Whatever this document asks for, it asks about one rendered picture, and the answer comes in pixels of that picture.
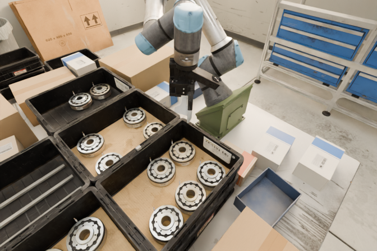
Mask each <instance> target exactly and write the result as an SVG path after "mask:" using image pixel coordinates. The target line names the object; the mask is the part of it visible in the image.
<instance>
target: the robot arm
mask: <svg viewBox="0 0 377 251"><path fill-rule="evenodd" d="M167 1H168V0H144V2H145V4H146V5H145V16H144V25H143V31H142V32H140V33H139V34H138V35H137V36H136V37H135V44H136V46H137V47H138V49H139V50H140V51H141V52H142V53H143V54H145V55H151V54H153V53H154V52H157V50H158V49H160V48H161V47H163V46H165V45H166V44H167V43H169V42H170V41H172V40H173V39H174V58H170V60H169V71H170V77H169V96H175V97H181V95H185V96H184V97H183V98H182V99H181V104H180V105H177V106H175V107H174V111H175V112H176V113H179V114H182V115H186V116H187V123H189V122H190V120H191V118H192V106H193V95H194V93H195V82H197V83H198V85H199V87H200V88H201V90H202V92H203V95H204V100H205V105H206V106H207V107H210V106H213V105H215V104H217V103H219V102H221V101H223V100H224V99H226V98H228V97H229V96H231V95H232V94H233V92H232V90H231V89H229V87H228V86H227V85H226V84H225V83H224V82H223V81H222V79H221V76H222V75H224V74H226V73H228V72H229V71H231V70H233V69H235V68H237V67H238V66H240V65H242V64H243V63H244V58H243V55H242V52H241V49H240V47H239V44H238V42H237V40H234V41H233V39H232V38H231V37H228V36H227V35H226V34H225V32H224V30H223V28H222V26H221V25H220V23H219V21H218V19H217V17H216V15H215V14H214V12H213V10H212V8H211V6H210V5H209V3H208V1H207V0H176V2H175V4H174V6H173V8H172V9H171V10H169V11H168V12H167V13H165V6H166V3H167ZM202 32H203V33H204V35H205V37H206V39H207V40H208V42H209V44H210V46H211V50H210V52H211V54H212V55H210V56H209V55H208V54H206V55H204V56H203V57H201V58H200V59H199V55H200V44H201V33H202ZM187 94H188V97H187ZM187 99H188V102H187Z"/></svg>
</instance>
